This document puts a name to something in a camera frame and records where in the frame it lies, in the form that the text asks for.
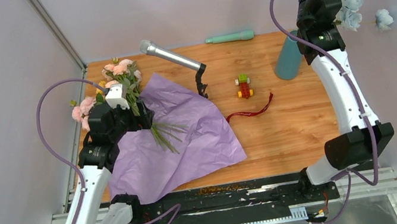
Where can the toy brick car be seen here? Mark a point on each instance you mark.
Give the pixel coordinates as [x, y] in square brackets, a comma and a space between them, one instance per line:
[243, 82]

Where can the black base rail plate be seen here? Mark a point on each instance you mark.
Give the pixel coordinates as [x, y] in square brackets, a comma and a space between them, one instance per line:
[246, 202]

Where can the purple pink wrapping paper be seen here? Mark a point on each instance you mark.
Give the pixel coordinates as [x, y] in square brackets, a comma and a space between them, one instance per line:
[203, 140]

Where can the mint green toy microphone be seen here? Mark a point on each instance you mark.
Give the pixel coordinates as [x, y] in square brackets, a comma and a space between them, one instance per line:
[239, 36]

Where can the dark red printed ribbon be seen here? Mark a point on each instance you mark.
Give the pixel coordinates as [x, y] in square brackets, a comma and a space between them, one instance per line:
[251, 113]

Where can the black microphone tripod stand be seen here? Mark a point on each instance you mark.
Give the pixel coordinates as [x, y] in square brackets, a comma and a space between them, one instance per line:
[201, 88]

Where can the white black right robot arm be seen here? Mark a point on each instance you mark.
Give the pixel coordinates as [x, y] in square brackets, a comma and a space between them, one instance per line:
[363, 136]

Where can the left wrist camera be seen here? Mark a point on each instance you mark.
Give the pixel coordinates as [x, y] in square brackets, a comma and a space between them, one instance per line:
[116, 97]

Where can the silver microphone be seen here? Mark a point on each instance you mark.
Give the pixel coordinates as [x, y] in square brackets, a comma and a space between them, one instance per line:
[149, 48]

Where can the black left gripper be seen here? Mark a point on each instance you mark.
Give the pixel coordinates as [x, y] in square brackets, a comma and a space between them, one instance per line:
[143, 121]

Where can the light blue artificial flowers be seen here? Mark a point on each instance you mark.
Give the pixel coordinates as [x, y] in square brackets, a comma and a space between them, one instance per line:
[349, 17]

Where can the teal cylindrical vase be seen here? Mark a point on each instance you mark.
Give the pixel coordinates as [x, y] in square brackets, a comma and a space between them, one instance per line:
[289, 60]

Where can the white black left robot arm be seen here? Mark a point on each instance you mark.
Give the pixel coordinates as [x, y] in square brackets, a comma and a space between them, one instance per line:
[96, 163]

